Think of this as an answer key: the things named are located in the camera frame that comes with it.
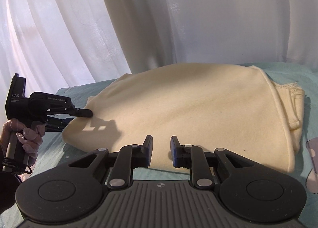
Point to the person's left hand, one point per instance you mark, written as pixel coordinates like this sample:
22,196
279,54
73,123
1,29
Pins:
15,128

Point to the person's left forearm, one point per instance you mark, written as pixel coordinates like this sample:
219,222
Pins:
7,188

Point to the cream knit sweater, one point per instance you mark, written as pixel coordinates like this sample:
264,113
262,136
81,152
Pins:
186,108

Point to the teal printed bed sheet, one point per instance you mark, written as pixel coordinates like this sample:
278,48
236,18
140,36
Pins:
308,123

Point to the white sheer curtain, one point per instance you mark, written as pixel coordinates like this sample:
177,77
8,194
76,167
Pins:
174,14

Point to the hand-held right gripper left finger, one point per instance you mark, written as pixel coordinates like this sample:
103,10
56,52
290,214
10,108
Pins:
149,152

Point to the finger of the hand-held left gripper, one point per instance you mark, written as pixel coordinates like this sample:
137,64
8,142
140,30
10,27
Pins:
83,112
58,123

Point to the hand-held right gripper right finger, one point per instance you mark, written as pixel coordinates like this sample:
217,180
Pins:
174,152

